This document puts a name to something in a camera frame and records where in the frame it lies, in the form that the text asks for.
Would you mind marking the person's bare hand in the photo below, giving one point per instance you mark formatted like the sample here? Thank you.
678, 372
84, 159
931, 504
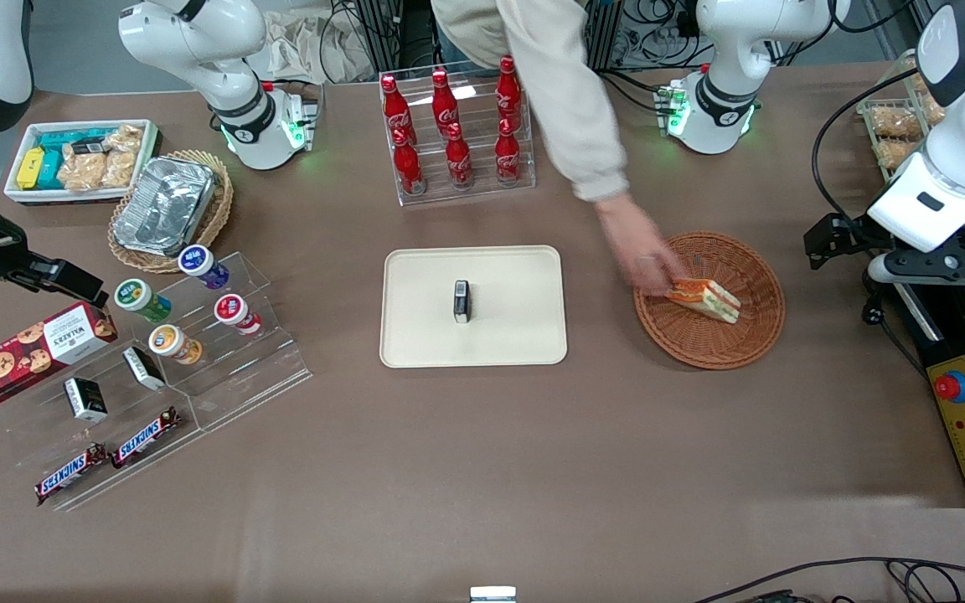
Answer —
637, 243

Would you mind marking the triangular sandwich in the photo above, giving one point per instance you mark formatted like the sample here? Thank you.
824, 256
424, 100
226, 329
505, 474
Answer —
709, 300

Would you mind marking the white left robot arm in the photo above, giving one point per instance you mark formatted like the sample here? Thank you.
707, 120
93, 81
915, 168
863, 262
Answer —
725, 50

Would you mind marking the red Walkers cookie box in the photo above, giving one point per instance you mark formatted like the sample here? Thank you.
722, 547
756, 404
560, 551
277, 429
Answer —
30, 352

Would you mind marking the teal snack box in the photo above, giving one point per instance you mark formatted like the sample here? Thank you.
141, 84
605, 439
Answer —
51, 163

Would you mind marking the cream rectangular tray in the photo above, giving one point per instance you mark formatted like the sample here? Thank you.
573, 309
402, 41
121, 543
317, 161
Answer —
516, 335

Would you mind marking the clear acrylic bottle rack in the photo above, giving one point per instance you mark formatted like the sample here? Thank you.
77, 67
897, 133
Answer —
482, 188

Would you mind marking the yellow snack box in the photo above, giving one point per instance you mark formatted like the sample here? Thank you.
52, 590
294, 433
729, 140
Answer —
29, 169

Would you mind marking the light oval wicker basket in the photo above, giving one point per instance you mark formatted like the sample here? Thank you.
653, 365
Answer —
219, 205

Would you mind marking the Snickers chocolate bar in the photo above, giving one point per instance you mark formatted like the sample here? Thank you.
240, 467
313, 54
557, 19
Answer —
146, 437
70, 474

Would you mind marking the small black box with label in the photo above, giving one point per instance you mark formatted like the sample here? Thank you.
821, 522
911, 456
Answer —
461, 301

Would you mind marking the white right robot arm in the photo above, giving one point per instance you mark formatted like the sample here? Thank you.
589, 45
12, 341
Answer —
198, 42

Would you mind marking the round brown wicker basket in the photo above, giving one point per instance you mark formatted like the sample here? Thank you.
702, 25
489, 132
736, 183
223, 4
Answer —
700, 343

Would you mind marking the red lid yogurt cup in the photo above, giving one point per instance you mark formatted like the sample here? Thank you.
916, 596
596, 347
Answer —
233, 310

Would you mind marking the orange lid yogurt cup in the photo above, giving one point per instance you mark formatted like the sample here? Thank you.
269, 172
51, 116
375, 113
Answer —
168, 341

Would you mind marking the beige sleeved person's arm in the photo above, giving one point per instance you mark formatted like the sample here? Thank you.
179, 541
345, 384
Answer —
566, 100

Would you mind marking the white plastic snack bin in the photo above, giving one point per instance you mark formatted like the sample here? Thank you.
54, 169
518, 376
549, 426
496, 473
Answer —
18, 194

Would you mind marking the blue lid yogurt cup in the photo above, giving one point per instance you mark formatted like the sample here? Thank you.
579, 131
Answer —
198, 261

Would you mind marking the green lid yogurt cup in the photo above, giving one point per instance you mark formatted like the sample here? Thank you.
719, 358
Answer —
136, 295

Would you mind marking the clear bag of crackers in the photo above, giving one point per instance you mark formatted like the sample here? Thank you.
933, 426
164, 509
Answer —
80, 172
122, 159

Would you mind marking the black equipment stand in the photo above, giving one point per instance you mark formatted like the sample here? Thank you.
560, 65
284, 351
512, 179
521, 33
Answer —
952, 335

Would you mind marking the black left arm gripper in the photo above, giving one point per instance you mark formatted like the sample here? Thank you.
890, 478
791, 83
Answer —
853, 234

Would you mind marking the small black white carton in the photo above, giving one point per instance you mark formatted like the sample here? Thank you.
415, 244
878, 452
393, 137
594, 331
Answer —
85, 400
144, 368

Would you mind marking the aluminium foil tray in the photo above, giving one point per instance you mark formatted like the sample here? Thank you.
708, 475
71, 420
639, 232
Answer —
164, 205

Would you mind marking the beige cloth bag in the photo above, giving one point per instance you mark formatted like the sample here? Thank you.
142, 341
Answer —
298, 50

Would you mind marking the red cola bottle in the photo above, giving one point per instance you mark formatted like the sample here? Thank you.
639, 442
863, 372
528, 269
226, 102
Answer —
508, 92
458, 161
409, 167
444, 105
395, 113
508, 155

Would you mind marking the clear acrylic stepped display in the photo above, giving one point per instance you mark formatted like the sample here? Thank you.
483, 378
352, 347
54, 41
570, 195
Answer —
256, 368

